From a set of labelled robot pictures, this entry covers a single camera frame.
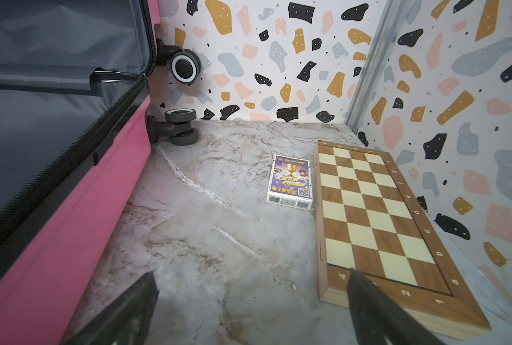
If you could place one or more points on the purple playing card box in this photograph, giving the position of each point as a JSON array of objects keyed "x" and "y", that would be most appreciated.
[{"x": 290, "y": 183}]

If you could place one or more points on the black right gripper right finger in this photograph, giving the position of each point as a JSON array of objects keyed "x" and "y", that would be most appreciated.
[{"x": 378, "y": 319}]

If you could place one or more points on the wooden folding chessboard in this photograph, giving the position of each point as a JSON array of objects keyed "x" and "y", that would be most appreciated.
[{"x": 368, "y": 220}]

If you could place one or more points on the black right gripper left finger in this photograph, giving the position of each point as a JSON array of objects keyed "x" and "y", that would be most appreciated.
[{"x": 126, "y": 320}]

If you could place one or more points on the pink hard-shell suitcase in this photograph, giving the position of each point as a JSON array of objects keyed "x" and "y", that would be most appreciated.
[{"x": 76, "y": 130}]

